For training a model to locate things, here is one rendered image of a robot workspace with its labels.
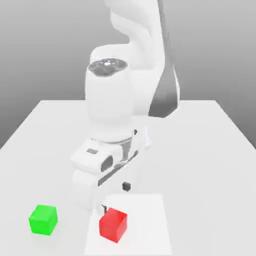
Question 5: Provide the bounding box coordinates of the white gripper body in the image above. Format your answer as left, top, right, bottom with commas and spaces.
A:
72, 150, 143, 211

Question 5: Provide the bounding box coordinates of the small red cube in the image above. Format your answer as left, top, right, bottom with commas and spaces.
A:
98, 207, 128, 244

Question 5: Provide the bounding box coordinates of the small green cube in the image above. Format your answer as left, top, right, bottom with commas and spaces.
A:
28, 204, 59, 237

